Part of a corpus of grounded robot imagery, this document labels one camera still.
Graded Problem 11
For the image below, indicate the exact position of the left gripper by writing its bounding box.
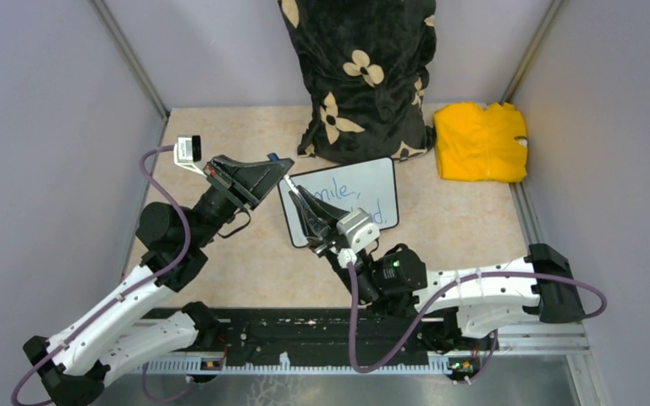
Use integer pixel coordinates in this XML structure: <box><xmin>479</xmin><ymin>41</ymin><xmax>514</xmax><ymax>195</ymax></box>
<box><xmin>190</xmin><ymin>154</ymin><xmax>297</xmax><ymax>248</ymax></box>

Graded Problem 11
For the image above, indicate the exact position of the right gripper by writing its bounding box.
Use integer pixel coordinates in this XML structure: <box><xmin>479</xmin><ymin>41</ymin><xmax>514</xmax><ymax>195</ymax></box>
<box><xmin>292</xmin><ymin>184</ymin><xmax>383</xmax><ymax>305</ymax></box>

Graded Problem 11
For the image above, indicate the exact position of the small whiteboard black frame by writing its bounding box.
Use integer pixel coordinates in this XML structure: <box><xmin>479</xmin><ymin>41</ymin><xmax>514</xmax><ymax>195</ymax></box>
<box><xmin>290</xmin><ymin>157</ymin><xmax>399</xmax><ymax>230</ymax></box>

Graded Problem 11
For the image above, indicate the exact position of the white marker pen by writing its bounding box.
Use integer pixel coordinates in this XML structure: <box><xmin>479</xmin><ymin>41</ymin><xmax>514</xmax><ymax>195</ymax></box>
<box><xmin>283</xmin><ymin>175</ymin><xmax>300</xmax><ymax>195</ymax></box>

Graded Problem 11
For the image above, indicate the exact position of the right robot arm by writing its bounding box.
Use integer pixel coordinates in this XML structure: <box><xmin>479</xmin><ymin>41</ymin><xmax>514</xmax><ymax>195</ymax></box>
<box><xmin>288</xmin><ymin>184</ymin><xmax>586</xmax><ymax>348</ymax></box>

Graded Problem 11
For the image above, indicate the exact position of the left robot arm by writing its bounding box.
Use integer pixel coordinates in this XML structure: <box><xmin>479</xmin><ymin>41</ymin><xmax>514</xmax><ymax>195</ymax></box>
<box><xmin>23</xmin><ymin>155</ymin><xmax>294</xmax><ymax>405</ymax></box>

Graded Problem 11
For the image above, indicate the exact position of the black floral blanket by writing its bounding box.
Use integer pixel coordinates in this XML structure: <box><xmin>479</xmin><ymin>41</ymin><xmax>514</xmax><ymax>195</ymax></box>
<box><xmin>278</xmin><ymin>1</ymin><xmax>437</xmax><ymax>164</ymax></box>

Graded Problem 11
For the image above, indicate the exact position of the folded yellow garment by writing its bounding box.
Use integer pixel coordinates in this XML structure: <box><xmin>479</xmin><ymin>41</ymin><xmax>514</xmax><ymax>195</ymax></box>
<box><xmin>433</xmin><ymin>102</ymin><xmax>529</xmax><ymax>183</ymax></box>

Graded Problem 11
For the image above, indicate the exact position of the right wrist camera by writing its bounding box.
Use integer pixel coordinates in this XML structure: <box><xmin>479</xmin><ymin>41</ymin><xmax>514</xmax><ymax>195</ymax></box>
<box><xmin>336</xmin><ymin>208</ymin><xmax>380</xmax><ymax>269</ymax></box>

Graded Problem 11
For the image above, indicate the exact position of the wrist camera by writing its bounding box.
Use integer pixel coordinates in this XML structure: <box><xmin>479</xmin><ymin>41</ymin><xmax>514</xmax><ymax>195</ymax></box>
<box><xmin>336</xmin><ymin>208</ymin><xmax>380</xmax><ymax>269</ymax></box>
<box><xmin>173</xmin><ymin>135</ymin><xmax>202</xmax><ymax>173</ymax></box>

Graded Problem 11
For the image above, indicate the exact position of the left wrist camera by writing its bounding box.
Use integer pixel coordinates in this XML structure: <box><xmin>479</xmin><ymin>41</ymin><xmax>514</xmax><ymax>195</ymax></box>
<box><xmin>173</xmin><ymin>135</ymin><xmax>202</xmax><ymax>173</ymax></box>

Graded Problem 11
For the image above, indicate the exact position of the aluminium rail frame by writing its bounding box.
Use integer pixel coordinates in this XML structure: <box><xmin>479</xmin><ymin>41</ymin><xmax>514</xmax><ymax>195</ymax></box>
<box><xmin>89</xmin><ymin>313</ymin><xmax>592</xmax><ymax>376</ymax></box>

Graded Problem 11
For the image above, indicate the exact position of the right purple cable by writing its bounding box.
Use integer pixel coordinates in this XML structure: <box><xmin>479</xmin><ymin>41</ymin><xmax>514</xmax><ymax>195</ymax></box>
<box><xmin>347</xmin><ymin>261</ymin><xmax>609</xmax><ymax>385</ymax></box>

